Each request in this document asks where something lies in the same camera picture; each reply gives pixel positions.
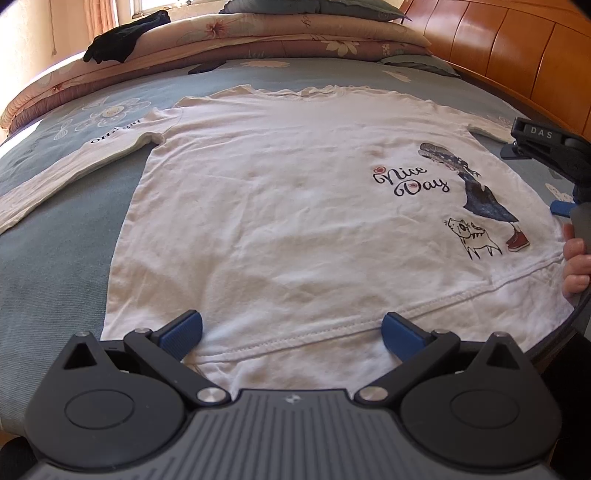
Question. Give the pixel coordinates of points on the black garment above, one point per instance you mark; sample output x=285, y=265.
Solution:
x=124, y=37

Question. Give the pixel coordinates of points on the flat grey-blue pillow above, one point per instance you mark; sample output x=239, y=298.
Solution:
x=420, y=64

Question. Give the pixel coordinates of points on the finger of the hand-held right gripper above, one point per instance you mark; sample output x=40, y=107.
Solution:
x=563, y=208
x=531, y=150

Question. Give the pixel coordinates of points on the window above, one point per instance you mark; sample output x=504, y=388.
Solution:
x=184, y=3

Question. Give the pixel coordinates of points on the black smartphone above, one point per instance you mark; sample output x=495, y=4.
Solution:
x=205, y=68

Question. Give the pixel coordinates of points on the wooden headboard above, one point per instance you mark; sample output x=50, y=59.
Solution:
x=508, y=46

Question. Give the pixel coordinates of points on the thick grey-blue floral pillow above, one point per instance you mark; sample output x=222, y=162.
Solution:
x=323, y=7

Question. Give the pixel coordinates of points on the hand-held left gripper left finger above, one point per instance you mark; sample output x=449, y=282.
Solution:
x=182, y=332

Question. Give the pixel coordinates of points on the person's right hand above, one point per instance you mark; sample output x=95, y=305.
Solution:
x=577, y=277

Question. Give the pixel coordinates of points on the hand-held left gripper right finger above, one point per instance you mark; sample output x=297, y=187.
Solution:
x=401, y=337

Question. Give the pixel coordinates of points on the bed with blue floral sheet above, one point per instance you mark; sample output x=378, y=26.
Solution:
x=55, y=258

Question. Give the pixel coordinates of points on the pink floral folded quilt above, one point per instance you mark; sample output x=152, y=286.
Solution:
x=231, y=32

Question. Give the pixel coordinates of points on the white printed long-sleeve shirt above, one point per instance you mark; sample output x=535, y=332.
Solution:
x=277, y=207

